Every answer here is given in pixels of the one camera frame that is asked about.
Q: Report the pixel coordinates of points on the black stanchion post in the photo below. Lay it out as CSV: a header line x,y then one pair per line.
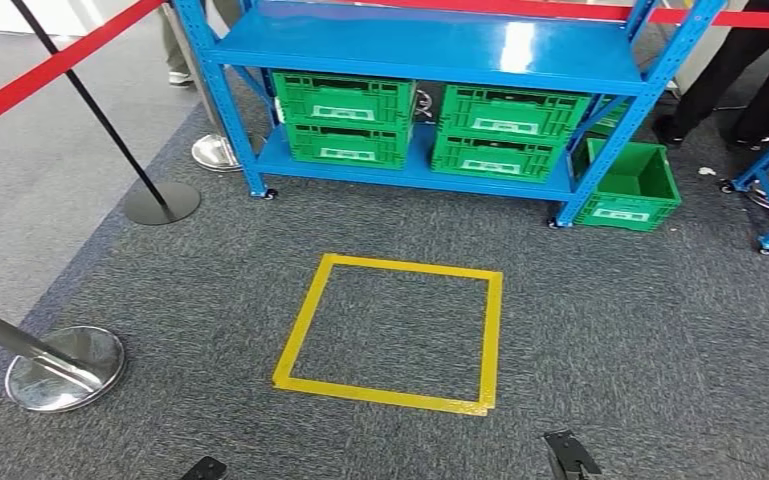
x,y
159,202

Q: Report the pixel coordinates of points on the empty green plastic crate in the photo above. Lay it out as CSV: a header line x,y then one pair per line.
x,y
629,212

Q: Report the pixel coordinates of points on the white cabinet panel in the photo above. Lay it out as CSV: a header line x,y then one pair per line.
x,y
695,60

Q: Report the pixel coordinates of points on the person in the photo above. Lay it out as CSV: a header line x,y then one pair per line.
x,y
175,46
735,73

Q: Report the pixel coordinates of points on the blue metal shelf rack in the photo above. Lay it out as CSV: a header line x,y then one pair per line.
x,y
424,46

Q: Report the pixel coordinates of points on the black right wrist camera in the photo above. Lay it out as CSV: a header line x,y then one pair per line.
x,y
569,457

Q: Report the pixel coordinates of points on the white scrap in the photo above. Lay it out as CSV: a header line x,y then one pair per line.
x,y
706,171

